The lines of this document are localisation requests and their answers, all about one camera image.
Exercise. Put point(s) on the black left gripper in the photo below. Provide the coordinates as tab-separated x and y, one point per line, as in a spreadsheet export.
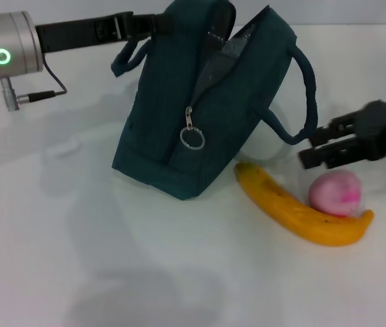
84	30

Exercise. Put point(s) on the dark teal fabric bag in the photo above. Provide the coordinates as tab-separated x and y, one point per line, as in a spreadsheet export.
165	102

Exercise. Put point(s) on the yellow banana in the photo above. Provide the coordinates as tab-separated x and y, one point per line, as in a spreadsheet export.
292	207

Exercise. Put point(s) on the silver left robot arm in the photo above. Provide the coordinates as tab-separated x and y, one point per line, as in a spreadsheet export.
9	51

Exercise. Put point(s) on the pink peach toy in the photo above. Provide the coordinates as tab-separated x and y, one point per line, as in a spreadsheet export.
329	192

